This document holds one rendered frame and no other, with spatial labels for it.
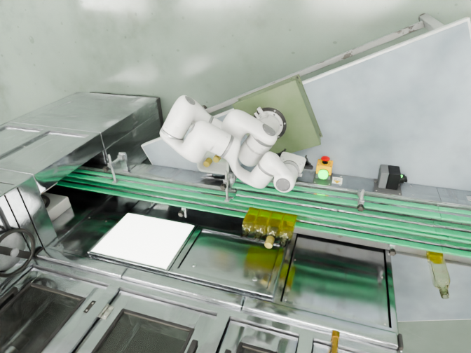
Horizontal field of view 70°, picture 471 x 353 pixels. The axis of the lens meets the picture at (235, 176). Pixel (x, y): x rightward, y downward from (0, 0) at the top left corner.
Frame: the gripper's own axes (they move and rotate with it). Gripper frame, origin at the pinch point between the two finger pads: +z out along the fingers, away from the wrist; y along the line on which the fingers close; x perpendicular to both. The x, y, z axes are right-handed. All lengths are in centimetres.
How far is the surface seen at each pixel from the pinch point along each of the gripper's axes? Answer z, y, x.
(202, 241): -9, 30, 53
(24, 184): -31, 110, 38
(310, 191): 5.9, -11.4, 16.7
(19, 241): -42, 105, 61
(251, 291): -31, 0, 49
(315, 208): 4.7, -15.6, 23.6
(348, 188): 8.9, -26.7, 11.2
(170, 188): 7, 57, 40
